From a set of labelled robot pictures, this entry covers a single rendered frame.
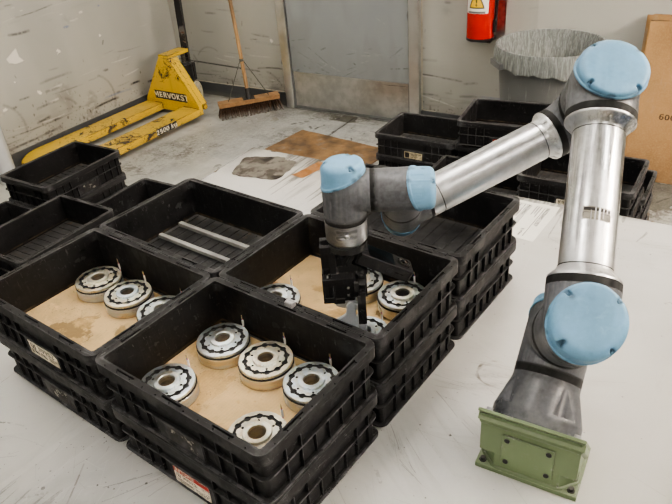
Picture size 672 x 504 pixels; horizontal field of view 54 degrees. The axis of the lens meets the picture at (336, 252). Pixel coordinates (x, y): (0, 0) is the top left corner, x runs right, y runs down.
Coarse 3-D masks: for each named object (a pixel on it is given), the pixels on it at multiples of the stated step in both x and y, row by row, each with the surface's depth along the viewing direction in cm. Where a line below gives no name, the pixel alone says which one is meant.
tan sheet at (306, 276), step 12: (300, 264) 152; (312, 264) 152; (288, 276) 148; (300, 276) 148; (312, 276) 148; (300, 288) 144; (312, 288) 144; (312, 300) 140; (324, 312) 136; (336, 312) 136; (372, 312) 135
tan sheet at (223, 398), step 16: (192, 352) 128; (192, 368) 124; (208, 368) 124; (208, 384) 120; (224, 384) 120; (240, 384) 120; (208, 400) 117; (224, 400) 117; (240, 400) 116; (256, 400) 116; (272, 400) 116; (208, 416) 114; (224, 416) 113; (240, 416) 113; (288, 416) 112
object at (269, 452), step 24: (240, 288) 128; (168, 312) 123; (288, 312) 121; (360, 336) 113; (96, 360) 113; (360, 360) 108; (120, 384) 110; (144, 384) 107; (336, 384) 104; (168, 408) 103; (312, 408) 100; (216, 432) 97; (288, 432) 96; (240, 456) 95; (264, 456) 93
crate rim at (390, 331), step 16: (272, 240) 143; (384, 240) 140; (432, 256) 134; (448, 256) 132; (224, 272) 133; (448, 272) 128; (256, 288) 128; (432, 288) 124; (416, 304) 120; (336, 320) 118; (400, 320) 116; (368, 336) 113; (384, 336) 113
